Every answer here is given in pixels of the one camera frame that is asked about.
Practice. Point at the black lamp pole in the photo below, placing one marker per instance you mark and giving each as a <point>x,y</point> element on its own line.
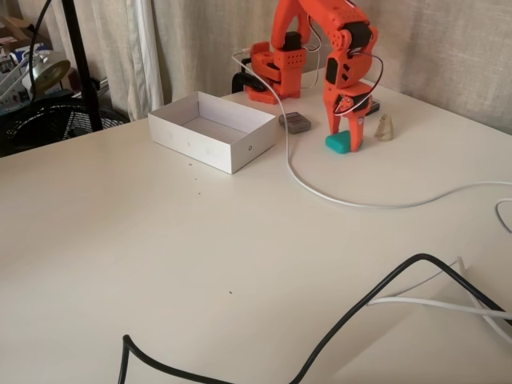
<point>82,68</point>

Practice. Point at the white sheer curtain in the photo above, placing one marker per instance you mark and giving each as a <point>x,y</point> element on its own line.
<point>146,52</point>

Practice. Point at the green rounded cube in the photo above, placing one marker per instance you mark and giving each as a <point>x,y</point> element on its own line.
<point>338,144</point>

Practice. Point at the small beige figurine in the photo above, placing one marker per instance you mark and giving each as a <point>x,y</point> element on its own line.
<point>385,129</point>

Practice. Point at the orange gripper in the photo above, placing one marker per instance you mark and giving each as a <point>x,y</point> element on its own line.
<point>335,101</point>

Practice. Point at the small black block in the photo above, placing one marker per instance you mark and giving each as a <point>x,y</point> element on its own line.
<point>375,109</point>

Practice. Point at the cardboard box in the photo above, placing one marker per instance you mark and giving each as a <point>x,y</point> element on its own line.
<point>18,30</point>

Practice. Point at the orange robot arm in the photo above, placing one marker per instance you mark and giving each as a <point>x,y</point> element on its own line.
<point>288,68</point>

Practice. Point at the beige curtain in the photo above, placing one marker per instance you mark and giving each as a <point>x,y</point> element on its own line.
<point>440,40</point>

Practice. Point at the metal desk lamp head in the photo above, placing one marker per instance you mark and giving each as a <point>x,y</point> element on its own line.
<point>50,74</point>

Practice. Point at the black floor fan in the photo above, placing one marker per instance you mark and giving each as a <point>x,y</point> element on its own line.
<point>60,120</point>

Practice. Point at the small grey flat device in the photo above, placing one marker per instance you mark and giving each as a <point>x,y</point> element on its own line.
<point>298,122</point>

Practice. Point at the white cardboard box bin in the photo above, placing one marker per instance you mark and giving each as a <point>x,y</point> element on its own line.
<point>192,140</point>

